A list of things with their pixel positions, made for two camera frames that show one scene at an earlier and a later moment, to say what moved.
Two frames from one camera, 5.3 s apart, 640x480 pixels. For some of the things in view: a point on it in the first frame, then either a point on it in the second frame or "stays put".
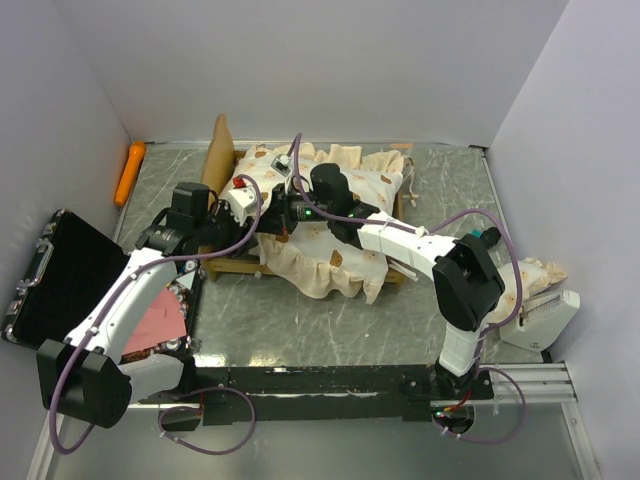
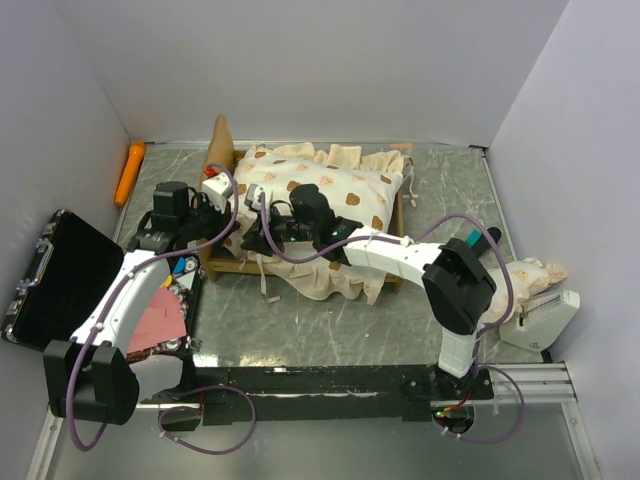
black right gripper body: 290,210 -> 288,229
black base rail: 325,394 stays put
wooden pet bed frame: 219,161 stays put
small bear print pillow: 534,275 stays put
